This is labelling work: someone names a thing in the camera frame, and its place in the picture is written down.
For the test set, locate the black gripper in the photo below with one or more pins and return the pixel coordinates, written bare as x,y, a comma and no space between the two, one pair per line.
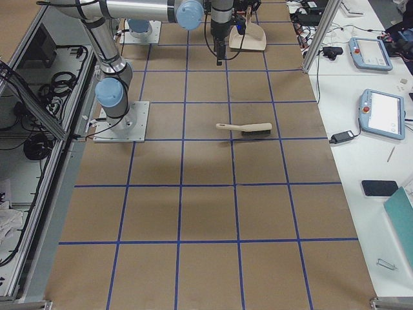
218,30
254,4

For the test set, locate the beige plastic dustpan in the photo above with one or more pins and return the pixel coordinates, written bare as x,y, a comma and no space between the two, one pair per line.
254,37

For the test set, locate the white hand brush black bristles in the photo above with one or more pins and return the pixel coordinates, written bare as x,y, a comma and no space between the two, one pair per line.
248,130

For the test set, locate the teach pendant tablet far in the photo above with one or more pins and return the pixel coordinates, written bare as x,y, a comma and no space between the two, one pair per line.
369,54

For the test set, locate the teach pendant tablet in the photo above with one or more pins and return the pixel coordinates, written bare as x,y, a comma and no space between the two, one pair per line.
369,54
382,114

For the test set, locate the black power adapter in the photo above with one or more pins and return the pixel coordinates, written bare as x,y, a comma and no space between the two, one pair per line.
342,137

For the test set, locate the teach pendant tablet near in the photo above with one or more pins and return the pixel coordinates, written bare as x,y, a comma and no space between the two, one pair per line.
382,114

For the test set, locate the black smartphone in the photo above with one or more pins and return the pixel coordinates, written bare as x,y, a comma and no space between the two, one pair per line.
379,187

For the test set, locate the teal notebook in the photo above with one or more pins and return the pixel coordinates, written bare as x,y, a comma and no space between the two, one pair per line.
399,210

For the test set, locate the aluminium frame post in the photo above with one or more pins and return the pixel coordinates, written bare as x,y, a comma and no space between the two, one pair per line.
323,27

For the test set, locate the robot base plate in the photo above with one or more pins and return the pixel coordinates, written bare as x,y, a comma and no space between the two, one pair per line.
131,128

